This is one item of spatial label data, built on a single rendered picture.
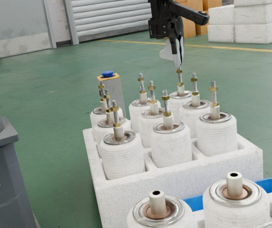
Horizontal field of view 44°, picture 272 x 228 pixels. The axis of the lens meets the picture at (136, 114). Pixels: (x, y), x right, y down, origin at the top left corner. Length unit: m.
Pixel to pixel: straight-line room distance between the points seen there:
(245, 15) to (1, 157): 3.08
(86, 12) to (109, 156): 5.36
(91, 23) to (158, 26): 5.10
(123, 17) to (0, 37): 2.16
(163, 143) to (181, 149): 0.04
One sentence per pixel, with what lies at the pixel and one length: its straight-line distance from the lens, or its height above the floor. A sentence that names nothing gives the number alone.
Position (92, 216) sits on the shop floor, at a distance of 0.97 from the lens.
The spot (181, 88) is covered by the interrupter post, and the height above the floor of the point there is 0.27.
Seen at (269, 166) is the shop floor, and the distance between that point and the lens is 1.13.
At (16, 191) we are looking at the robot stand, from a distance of 0.84.
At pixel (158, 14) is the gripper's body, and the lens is 0.99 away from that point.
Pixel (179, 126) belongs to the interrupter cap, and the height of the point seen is 0.25.
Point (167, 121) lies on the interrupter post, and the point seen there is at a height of 0.27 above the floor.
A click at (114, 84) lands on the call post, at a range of 1.11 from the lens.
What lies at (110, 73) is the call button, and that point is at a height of 0.33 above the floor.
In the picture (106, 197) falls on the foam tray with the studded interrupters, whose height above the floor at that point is 0.16.
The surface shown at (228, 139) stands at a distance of 0.80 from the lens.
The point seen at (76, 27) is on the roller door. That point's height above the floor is 0.27.
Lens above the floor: 0.54
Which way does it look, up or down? 18 degrees down
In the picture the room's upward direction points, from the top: 8 degrees counter-clockwise
